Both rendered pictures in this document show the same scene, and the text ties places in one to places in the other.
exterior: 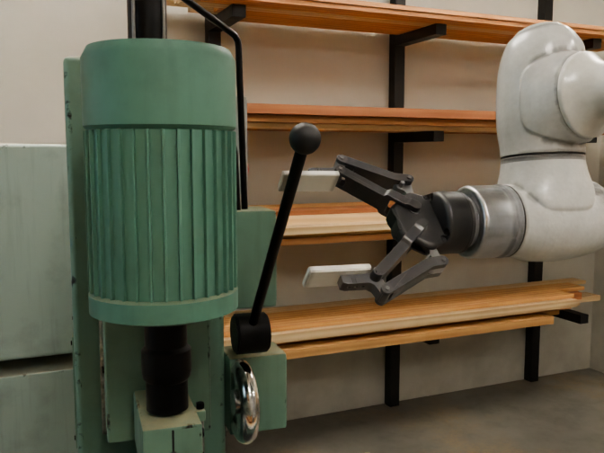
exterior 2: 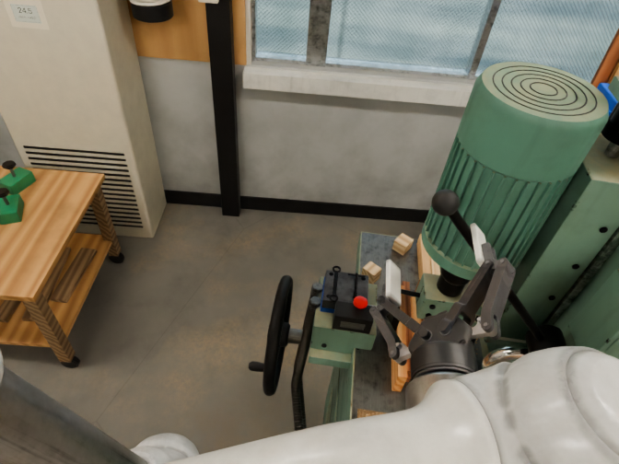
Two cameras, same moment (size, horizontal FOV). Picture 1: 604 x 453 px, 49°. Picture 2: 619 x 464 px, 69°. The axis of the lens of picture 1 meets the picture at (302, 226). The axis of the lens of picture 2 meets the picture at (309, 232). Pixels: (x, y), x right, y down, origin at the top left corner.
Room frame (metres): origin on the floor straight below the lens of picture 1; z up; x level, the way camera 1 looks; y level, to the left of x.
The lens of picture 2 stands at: (0.72, -0.49, 1.77)
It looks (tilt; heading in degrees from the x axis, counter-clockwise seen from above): 45 degrees down; 111
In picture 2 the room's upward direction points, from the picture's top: 6 degrees clockwise
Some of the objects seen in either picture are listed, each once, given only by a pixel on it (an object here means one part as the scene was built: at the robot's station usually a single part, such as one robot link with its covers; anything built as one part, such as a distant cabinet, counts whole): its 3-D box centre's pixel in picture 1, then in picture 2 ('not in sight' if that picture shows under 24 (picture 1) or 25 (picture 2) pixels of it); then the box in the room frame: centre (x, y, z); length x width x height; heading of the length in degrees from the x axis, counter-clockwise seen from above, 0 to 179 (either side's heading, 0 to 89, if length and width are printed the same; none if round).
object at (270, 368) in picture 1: (254, 386); not in sight; (1.01, 0.08, 1.02); 0.09 x 0.07 x 0.12; 108
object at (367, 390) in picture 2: not in sight; (378, 331); (0.68, 0.14, 0.87); 0.61 x 0.30 x 0.06; 108
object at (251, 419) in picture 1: (242, 401); (515, 365); (0.95, 0.09, 1.02); 0.12 x 0.03 x 0.12; 18
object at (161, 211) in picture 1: (162, 183); (500, 179); (0.78, 0.17, 1.35); 0.18 x 0.18 x 0.31
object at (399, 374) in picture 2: not in sight; (398, 334); (0.73, 0.11, 0.93); 0.23 x 0.02 x 0.06; 108
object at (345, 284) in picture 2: not in sight; (347, 298); (0.60, 0.11, 0.99); 0.13 x 0.11 x 0.06; 108
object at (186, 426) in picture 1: (167, 437); (451, 303); (0.80, 0.17, 1.03); 0.14 x 0.07 x 0.09; 18
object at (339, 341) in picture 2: not in sight; (344, 316); (0.60, 0.11, 0.91); 0.15 x 0.14 x 0.09; 108
